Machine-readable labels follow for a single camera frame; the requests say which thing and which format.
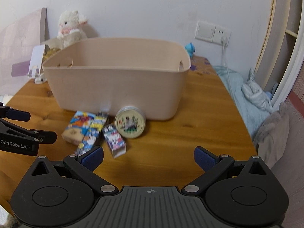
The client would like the cartoon bear tissue pack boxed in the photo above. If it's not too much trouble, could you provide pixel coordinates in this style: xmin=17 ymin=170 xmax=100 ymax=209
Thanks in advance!
xmin=61 ymin=110 xmax=97 ymax=146

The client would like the small hello kitty box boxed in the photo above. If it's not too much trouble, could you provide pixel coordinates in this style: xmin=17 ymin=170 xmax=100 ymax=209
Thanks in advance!
xmin=102 ymin=124 xmax=126 ymax=158

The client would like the long cartoon snoopy box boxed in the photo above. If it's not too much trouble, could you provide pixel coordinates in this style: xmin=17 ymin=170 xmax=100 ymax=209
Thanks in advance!
xmin=75 ymin=113 xmax=109 ymax=156

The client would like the grey plush blanket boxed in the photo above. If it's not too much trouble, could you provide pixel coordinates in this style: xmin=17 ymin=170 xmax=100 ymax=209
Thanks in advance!
xmin=253 ymin=102 xmax=290 ymax=169

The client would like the light blue blanket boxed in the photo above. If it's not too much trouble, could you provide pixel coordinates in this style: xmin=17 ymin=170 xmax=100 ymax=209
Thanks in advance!
xmin=213 ymin=65 xmax=270 ymax=139

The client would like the white phone stand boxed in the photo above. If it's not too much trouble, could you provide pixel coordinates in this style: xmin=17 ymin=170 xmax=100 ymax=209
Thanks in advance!
xmin=27 ymin=44 xmax=47 ymax=84

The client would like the round green tin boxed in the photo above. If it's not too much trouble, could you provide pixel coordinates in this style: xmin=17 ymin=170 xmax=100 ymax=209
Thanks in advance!
xmin=114 ymin=105 xmax=146 ymax=139

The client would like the pink headboard panel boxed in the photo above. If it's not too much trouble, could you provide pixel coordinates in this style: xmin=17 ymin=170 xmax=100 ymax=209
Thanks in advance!
xmin=1 ymin=8 xmax=46 ymax=96

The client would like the gold tissue box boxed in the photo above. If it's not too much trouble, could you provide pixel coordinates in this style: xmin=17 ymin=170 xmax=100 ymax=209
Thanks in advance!
xmin=41 ymin=38 xmax=63 ymax=62

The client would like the beige plastic storage bin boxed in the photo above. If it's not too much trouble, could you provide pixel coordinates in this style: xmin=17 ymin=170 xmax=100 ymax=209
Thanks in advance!
xmin=42 ymin=38 xmax=191 ymax=120

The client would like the silver grey jacket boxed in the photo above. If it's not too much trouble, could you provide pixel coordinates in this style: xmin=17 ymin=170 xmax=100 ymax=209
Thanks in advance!
xmin=242 ymin=69 xmax=272 ymax=113

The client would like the purple patterned cloth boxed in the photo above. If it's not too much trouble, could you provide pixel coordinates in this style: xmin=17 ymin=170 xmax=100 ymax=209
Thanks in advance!
xmin=190 ymin=55 xmax=216 ymax=75

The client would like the white plush lamb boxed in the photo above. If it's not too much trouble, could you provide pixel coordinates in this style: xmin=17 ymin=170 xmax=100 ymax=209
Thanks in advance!
xmin=57 ymin=10 xmax=88 ymax=48

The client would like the blue elephant figurine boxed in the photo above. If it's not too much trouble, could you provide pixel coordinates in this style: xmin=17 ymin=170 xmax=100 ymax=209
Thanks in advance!
xmin=185 ymin=43 xmax=196 ymax=58

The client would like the white wooden shelf frame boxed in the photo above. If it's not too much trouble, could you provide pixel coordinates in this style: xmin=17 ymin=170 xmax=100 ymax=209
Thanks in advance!
xmin=255 ymin=0 xmax=303 ymax=111

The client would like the white plug and cable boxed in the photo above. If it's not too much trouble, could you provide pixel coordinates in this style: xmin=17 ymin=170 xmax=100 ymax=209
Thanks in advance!
xmin=220 ymin=36 xmax=236 ymax=101

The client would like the white wall switch socket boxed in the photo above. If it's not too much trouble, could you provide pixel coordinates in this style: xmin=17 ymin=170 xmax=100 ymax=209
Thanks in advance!
xmin=195 ymin=21 xmax=231 ymax=47

